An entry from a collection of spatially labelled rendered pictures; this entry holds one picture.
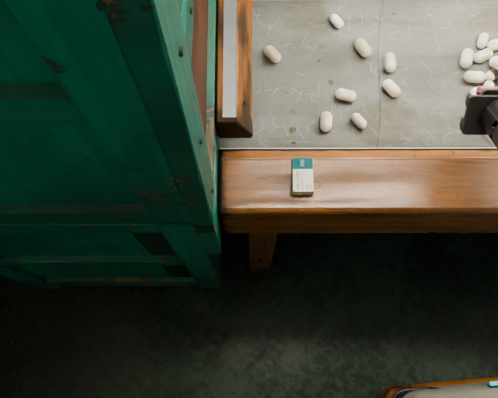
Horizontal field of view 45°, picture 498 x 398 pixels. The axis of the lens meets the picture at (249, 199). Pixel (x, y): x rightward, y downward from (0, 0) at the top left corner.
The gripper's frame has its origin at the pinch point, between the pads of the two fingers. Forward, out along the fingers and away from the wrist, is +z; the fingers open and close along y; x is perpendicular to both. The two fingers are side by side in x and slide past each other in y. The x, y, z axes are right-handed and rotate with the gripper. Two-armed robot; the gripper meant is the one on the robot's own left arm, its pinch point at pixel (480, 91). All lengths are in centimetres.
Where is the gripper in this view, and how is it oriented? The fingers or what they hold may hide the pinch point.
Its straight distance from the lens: 109.4
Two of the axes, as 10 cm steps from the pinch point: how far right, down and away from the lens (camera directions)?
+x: 0.0, 8.3, 5.6
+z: 0.0, -5.6, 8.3
